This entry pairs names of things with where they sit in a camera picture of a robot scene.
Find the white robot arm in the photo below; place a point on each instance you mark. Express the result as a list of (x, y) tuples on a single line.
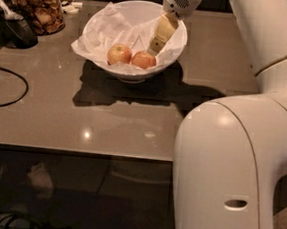
[(231, 152)]

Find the glass jar of dried chips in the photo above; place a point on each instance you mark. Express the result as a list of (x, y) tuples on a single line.
[(46, 16)]

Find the white crumpled paper liner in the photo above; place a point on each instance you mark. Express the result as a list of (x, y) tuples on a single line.
[(103, 36)]

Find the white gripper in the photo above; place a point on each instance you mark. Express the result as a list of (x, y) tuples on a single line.
[(179, 3)]

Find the small white items on table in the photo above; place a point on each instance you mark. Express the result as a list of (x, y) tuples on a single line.
[(71, 7)]

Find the white spoon handle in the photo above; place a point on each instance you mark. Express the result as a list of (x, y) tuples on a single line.
[(9, 15)]

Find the left red yellow apple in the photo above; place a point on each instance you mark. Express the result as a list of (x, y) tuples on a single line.
[(119, 53)]

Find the black round appliance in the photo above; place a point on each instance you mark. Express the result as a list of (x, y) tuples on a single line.
[(19, 33)]

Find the white ceramic bowl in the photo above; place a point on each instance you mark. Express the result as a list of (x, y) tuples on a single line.
[(137, 35)]

